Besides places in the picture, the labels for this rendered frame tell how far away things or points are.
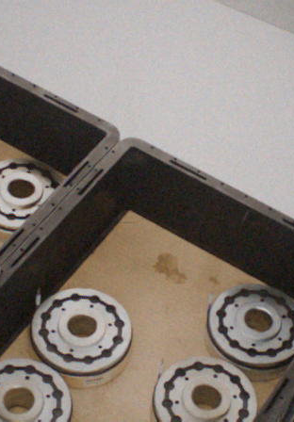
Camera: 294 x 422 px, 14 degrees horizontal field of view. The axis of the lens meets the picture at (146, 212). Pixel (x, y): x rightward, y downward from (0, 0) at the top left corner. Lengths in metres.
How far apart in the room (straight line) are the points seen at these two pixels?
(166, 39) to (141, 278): 0.56
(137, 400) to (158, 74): 0.63
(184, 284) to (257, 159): 0.36
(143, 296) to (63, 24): 0.61
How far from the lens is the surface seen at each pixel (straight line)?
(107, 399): 1.19
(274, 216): 1.22
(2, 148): 1.39
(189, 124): 1.62
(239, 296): 1.24
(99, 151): 1.26
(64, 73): 1.67
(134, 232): 1.31
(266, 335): 1.21
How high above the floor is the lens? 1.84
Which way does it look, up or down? 49 degrees down
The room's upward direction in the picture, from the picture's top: 8 degrees clockwise
